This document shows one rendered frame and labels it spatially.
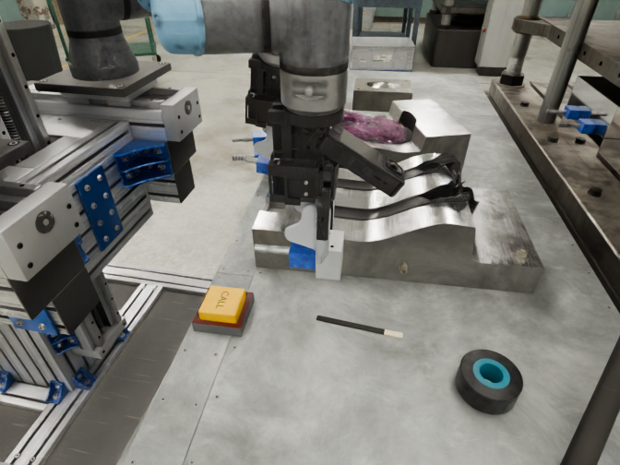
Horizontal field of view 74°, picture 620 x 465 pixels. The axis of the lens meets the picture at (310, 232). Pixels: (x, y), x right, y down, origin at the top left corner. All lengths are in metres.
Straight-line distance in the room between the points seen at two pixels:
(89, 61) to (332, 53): 0.74
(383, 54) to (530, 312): 3.70
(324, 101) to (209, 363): 0.41
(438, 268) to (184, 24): 0.54
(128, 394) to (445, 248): 1.03
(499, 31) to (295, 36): 4.73
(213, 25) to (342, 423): 0.48
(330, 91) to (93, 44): 0.73
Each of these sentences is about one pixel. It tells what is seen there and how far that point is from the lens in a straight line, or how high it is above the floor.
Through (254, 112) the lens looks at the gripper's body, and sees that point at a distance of 0.79.
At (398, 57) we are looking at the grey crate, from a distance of 4.33.
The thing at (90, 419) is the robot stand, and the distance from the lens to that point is 1.41.
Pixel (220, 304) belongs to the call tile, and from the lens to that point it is 0.68.
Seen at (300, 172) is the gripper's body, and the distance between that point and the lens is 0.50.
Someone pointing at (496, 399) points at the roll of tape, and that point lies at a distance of 0.61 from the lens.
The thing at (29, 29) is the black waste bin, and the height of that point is 0.61.
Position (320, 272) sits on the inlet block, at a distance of 0.60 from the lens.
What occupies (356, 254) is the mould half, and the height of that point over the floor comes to 0.85.
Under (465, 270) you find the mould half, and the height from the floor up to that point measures 0.84.
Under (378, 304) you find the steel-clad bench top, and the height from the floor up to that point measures 0.80.
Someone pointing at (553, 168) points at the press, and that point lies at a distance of 1.34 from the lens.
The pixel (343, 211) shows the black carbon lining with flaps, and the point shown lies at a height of 0.88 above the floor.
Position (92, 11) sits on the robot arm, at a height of 1.17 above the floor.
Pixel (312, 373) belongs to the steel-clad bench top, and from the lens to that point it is 0.63.
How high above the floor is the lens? 1.32
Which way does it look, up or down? 37 degrees down
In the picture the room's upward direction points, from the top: straight up
